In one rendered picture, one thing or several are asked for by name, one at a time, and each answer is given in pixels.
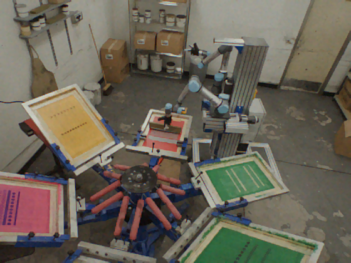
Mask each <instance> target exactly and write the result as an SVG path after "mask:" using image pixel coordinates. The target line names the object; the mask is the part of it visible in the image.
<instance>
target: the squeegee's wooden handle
mask: <svg viewBox="0 0 351 263"><path fill-rule="evenodd" d="M151 127H152V128H161V129H164V124H161V123H155V122H151V121H150V122H149V128H151ZM167 127H169V128H166V130H170V131H173V132H179V133H180V132H181V127H179V126H173V125H167Z"/></svg>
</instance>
